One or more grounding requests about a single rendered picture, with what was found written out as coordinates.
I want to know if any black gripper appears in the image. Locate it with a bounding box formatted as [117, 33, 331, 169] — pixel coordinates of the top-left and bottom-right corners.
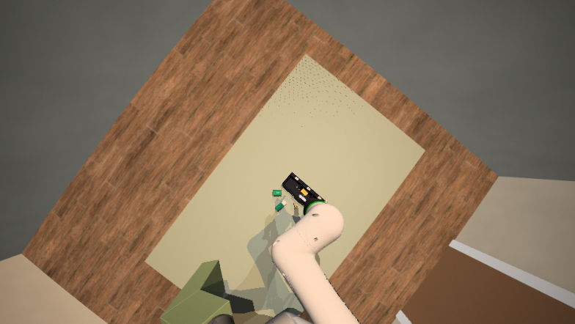
[291, 186, 311, 205]

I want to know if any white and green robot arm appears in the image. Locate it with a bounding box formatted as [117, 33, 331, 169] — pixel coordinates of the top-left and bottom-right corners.
[265, 199, 361, 324]

